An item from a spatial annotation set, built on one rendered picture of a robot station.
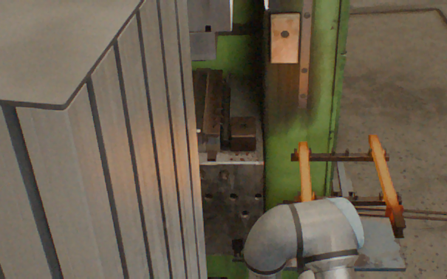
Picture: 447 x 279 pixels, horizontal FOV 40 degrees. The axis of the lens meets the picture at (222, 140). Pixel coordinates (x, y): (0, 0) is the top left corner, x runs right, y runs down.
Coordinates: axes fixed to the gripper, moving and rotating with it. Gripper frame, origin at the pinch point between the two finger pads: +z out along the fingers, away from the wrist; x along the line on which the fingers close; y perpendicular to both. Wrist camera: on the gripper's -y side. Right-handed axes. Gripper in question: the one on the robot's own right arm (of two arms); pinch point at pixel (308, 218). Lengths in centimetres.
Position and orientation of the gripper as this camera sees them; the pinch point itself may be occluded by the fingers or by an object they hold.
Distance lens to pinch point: 178.4
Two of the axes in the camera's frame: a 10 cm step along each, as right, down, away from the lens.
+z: 0.6, -6.0, 8.0
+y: 0.3, 8.0, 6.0
